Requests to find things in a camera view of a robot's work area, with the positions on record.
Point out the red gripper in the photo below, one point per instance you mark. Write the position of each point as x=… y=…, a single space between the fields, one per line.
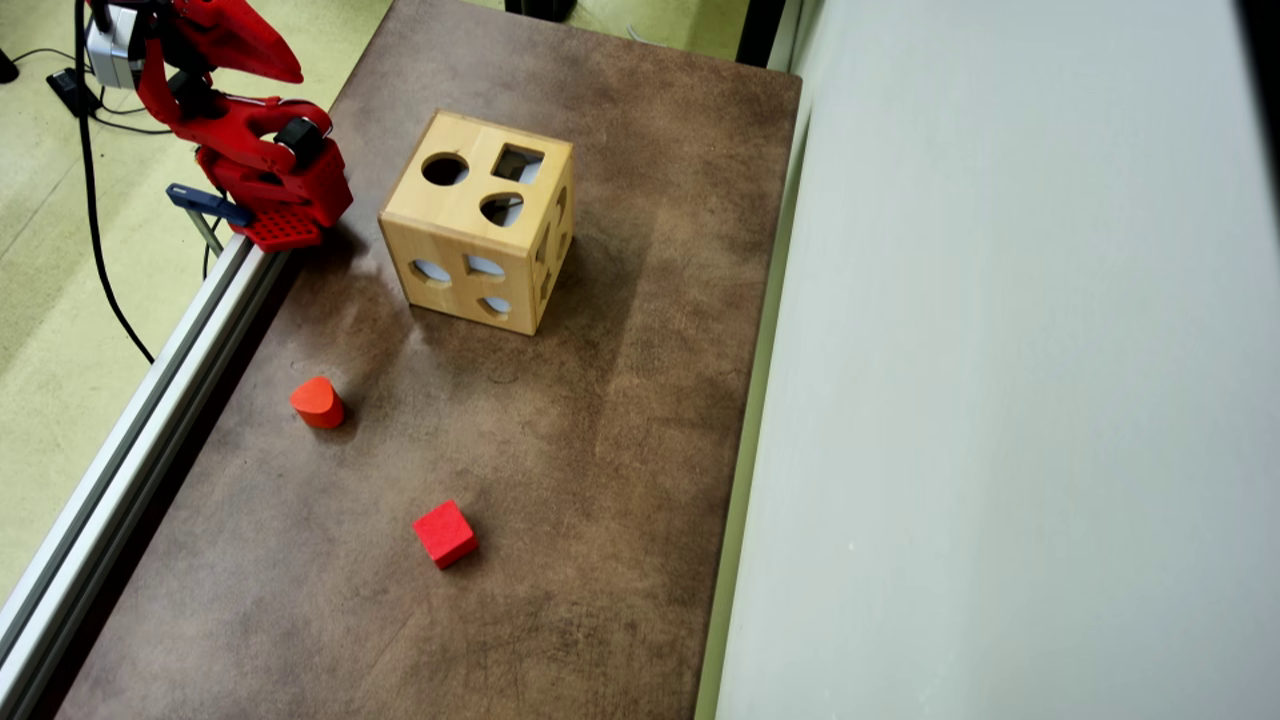
x=262 y=42

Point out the red cube block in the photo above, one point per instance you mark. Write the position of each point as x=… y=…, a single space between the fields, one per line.
x=445 y=535

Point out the blue clamp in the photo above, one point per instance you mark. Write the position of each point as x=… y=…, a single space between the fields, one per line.
x=205 y=203

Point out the black power adapter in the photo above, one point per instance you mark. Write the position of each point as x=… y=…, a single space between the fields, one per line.
x=68 y=92

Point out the black foot on floor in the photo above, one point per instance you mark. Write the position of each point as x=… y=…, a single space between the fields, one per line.
x=540 y=8

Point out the red teardrop block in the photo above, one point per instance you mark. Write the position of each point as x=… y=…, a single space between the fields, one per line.
x=318 y=405

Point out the red robot arm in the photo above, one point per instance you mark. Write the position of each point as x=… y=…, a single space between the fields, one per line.
x=250 y=140

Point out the aluminium profile rail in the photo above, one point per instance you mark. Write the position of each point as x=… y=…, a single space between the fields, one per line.
x=120 y=470

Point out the dark vertical post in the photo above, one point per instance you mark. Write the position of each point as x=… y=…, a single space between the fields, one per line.
x=760 y=30

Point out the wooden shape sorter box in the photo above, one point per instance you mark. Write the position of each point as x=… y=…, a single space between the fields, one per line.
x=450 y=215

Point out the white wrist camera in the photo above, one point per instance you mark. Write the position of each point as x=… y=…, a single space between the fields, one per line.
x=110 y=50

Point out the black object at floor edge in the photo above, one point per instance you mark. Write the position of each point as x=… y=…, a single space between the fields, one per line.
x=6 y=68

